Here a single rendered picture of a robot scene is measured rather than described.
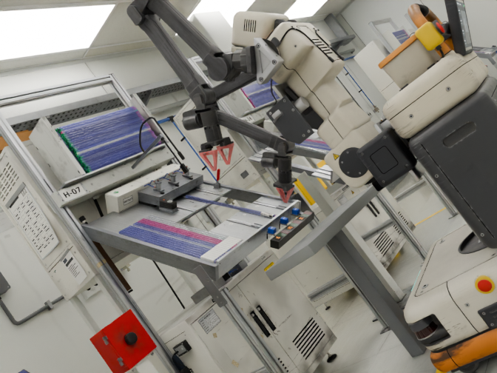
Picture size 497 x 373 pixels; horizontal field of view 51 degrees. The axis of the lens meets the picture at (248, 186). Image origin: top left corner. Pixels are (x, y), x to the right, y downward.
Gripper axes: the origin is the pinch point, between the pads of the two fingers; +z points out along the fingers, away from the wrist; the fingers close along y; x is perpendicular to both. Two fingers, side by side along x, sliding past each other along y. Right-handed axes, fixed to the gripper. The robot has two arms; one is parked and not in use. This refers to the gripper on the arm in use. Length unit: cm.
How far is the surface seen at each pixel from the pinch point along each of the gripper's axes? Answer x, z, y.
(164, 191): -59, 2, 11
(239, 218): -18.5, 8.9, 8.3
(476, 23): -56, -11, -760
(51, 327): -169, 118, 14
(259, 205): -18.7, 9.1, -8.5
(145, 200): -65, 5, 18
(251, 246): -2.8, 11.5, 24.1
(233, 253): -2.6, 7.9, 37.5
